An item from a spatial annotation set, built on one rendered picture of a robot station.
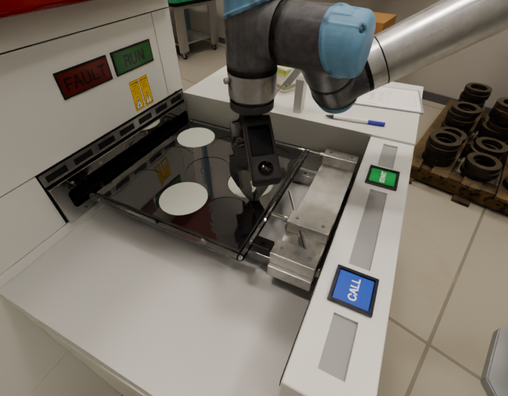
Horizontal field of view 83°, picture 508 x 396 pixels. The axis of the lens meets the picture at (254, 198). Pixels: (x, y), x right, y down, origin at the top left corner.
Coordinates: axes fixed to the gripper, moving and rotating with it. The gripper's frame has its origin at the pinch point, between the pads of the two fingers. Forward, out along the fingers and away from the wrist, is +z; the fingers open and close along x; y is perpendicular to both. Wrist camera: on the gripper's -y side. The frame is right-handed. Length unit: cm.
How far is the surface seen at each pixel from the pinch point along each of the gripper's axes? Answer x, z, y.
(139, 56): 21.6, -18.3, 31.3
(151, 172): 21.9, 1.4, 13.6
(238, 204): 3.2, 1.4, 0.0
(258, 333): 2.8, 9.3, -22.8
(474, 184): -150, 77, 72
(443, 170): -140, 77, 87
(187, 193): 13.5, 1.2, 4.8
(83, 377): 51, 54, -10
